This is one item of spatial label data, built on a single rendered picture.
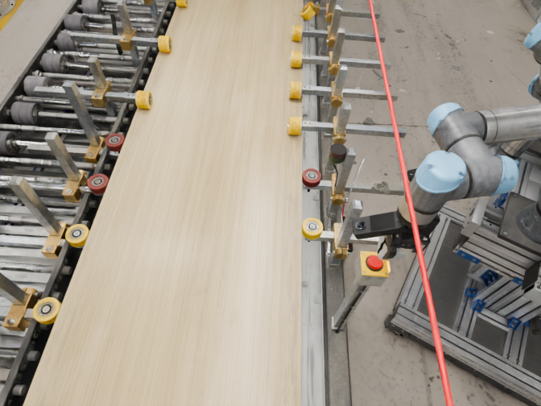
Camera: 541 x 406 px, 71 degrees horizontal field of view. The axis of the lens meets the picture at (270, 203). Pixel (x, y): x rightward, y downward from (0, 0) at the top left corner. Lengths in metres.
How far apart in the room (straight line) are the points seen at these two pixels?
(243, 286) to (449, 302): 1.30
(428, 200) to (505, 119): 0.26
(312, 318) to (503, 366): 1.05
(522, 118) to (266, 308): 0.88
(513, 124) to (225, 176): 1.04
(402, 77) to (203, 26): 2.07
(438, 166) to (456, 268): 1.71
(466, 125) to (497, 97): 3.19
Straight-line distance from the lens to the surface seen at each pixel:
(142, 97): 1.86
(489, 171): 0.80
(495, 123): 0.91
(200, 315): 1.29
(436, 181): 0.73
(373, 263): 1.03
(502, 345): 2.34
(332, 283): 1.57
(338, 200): 1.60
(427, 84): 3.88
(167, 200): 1.52
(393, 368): 2.29
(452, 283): 2.35
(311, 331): 1.58
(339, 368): 1.48
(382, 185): 1.67
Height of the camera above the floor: 2.11
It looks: 55 degrees down
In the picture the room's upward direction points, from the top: 5 degrees clockwise
